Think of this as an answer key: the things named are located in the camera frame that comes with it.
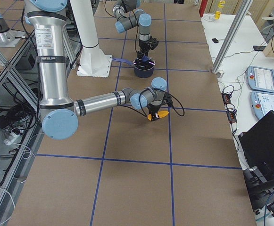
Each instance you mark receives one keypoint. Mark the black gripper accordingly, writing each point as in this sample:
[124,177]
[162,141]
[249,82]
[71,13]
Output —
[143,44]
[154,108]

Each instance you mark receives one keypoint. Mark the glass pot lid blue knob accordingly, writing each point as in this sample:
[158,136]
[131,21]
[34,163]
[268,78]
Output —
[144,64]

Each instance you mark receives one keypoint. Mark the yellow toy corn cob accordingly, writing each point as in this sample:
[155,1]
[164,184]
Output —
[161,114]

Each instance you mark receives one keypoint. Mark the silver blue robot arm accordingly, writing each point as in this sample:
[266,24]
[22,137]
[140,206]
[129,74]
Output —
[59,113]
[128,15]

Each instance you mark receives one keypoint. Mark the dark blue saucepan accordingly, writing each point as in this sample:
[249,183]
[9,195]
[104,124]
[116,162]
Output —
[141,73]

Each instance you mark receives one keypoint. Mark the black orange adapter box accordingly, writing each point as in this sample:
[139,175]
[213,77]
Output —
[226,98]

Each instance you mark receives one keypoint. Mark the yellow cup on table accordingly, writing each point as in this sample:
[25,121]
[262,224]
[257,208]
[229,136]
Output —
[217,15]

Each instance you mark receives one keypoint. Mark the lower teach pendant tablet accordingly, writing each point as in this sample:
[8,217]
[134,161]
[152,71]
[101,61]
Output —
[262,103]

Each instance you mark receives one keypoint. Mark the teach pendant tablet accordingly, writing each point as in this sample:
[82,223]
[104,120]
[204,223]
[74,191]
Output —
[262,103]
[260,79]

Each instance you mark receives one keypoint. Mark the upper teach pendant tablet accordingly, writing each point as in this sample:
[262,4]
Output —
[260,79]

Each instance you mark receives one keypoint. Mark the black laptop computer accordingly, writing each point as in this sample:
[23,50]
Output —
[258,142]

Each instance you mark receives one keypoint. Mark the black monitor stand base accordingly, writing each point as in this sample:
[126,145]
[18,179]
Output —
[260,189]

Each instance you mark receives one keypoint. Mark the black power brick floor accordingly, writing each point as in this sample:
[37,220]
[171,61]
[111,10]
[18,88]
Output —
[3,122]

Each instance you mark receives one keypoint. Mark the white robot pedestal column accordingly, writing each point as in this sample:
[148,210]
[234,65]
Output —
[93,62]

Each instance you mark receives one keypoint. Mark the aluminium frame post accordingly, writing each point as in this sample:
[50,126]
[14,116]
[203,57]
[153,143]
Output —
[239,17]

